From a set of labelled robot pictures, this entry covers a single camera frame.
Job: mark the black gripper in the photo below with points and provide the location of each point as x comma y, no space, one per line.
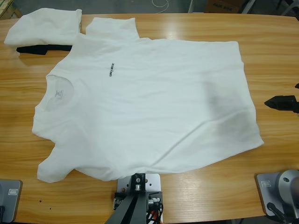
297,85

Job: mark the white printed t-shirt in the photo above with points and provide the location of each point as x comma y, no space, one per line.
151,93

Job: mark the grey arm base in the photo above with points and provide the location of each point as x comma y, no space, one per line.
11,205
268,193

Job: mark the brown cardboard box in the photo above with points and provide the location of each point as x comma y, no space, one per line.
222,6

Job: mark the grey metal leg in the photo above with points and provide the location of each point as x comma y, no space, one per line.
190,5

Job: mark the black clamp block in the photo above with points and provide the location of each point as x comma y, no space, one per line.
118,199
157,194

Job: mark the folded white garment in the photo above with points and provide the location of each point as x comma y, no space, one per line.
42,28

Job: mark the folded black garment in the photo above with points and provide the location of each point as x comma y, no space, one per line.
32,49

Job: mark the wooden crate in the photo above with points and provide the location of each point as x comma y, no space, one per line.
8,8

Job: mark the white metal frame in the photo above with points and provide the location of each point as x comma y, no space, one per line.
248,6

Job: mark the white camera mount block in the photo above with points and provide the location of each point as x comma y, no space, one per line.
154,183

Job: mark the dark camera post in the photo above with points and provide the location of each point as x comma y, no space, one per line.
133,210

